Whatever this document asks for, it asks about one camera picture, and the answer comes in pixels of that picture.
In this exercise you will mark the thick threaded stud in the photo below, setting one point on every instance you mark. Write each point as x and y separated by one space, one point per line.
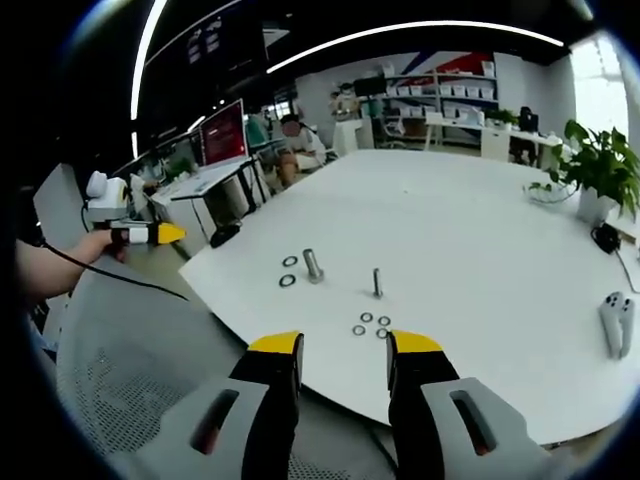
313 267

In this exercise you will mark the large metal washer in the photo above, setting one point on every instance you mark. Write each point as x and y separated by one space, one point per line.
287 280
290 261

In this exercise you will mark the curved ceiling light strip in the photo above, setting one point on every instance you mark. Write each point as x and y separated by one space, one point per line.
145 55
410 35

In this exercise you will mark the green potted plant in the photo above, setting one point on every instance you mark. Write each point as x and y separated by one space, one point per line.
600 165

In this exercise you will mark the black computer mouse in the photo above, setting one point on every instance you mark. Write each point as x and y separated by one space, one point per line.
226 235

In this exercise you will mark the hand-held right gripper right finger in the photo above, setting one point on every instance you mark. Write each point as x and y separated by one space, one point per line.
425 390

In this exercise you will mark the white office desk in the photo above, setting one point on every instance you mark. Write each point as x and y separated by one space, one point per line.
215 190

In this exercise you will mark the person's left hand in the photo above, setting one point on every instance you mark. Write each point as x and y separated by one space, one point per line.
100 247

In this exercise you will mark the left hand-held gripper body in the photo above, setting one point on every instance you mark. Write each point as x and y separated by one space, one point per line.
107 200

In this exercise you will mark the shelf with white boxes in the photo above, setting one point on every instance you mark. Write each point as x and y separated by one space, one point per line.
440 95

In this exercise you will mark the monitor with red screen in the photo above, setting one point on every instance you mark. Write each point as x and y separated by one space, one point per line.
225 132

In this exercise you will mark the small black device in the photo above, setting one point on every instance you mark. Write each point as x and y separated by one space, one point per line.
606 237

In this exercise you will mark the white handheld controller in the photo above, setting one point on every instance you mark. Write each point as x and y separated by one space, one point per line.
617 320

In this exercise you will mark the thin threaded stud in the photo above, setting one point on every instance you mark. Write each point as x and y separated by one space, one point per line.
377 285

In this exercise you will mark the grey mesh chair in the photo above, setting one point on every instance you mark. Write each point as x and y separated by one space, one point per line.
140 350

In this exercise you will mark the long white desk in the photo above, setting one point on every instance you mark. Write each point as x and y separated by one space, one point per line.
500 135

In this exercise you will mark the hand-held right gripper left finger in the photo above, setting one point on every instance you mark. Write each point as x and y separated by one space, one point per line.
270 395

